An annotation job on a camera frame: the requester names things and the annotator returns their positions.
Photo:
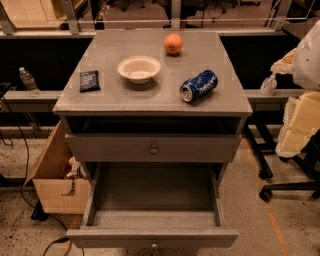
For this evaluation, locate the blue pepsi can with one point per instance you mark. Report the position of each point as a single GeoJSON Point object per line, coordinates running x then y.
{"type": "Point", "coordinates": [198, 86]}

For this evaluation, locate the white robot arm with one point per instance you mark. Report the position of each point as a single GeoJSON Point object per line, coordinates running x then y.
{"type": "Point", "coordinates": [302, 115]}

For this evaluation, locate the grey wooden drawer cabinet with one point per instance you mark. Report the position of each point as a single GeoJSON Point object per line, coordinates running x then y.
{"type": "Point", "coordinates": [155, 108]}

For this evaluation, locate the closed grey top drawer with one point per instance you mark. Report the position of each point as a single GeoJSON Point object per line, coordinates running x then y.
{"type": "Point", "coordinates": [112, 148]}

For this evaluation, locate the open grey middle drawer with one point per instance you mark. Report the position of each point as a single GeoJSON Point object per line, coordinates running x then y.
{"type": "Point", "coordinates": [153, 206]}

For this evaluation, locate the white paper bowl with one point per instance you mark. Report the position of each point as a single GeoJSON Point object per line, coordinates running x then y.
{"type": "Point", "coordinates": [139, 69]}

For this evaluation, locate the orange fruit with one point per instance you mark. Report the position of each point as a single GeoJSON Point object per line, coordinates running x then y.
{"type": "Point", "coordinates": [173, 44]}

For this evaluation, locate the cardboard box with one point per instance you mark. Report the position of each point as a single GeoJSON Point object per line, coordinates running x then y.
{"type": "Point", "coordinates": [59, 190]}

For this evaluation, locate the clear plastic water bottle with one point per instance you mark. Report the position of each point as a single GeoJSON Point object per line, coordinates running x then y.
{"type": "Point", "coordinates": [29, 82]}

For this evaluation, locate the black office chair base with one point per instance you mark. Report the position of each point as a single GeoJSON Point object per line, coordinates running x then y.
{"type": "Point", "coordinates": [306, 173]}

